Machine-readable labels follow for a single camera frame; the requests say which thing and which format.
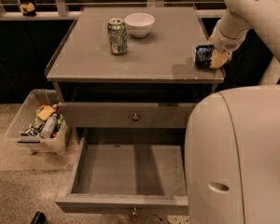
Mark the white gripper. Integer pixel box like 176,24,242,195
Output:
207,25,243,69

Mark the blue pepsi can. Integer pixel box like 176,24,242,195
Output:
194,45,215,68

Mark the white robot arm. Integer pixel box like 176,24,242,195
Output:
185,0,280,224

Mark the green soda can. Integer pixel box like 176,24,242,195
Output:
107,18,127,55

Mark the open grey drawer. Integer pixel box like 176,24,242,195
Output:
55,128,189,216

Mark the white diagonal pole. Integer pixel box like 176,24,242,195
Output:
259,57,280,85

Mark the white ceramic bowl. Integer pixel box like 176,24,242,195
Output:
124,13,155,38

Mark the yellow sponge in bin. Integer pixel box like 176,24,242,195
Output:
37,105,55,121

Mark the white bottle in bin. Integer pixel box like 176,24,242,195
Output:
40,113,57,138

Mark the yellow black object on ledge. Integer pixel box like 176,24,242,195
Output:
19,1,36,16

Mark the clear plastic bin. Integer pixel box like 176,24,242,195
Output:
5,90,71,154

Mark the black object on floor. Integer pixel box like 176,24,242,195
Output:
30,211,47,224

